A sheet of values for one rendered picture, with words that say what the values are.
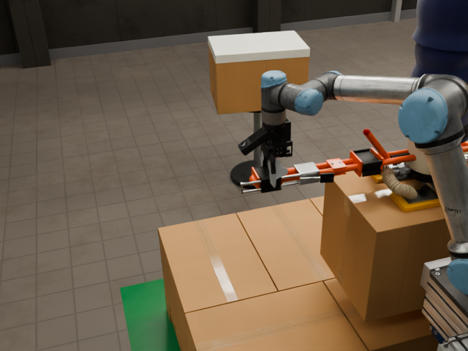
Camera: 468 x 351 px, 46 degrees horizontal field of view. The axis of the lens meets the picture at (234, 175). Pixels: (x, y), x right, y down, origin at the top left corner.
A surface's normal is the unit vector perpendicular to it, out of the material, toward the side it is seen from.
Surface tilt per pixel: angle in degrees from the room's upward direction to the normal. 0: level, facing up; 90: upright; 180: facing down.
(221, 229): 0
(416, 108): 85
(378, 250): 90
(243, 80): 90
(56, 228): 0
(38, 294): 0
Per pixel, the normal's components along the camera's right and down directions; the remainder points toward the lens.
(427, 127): -0.72, 0.27
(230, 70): 0.15, 0.51
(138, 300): -0.02, -0.86
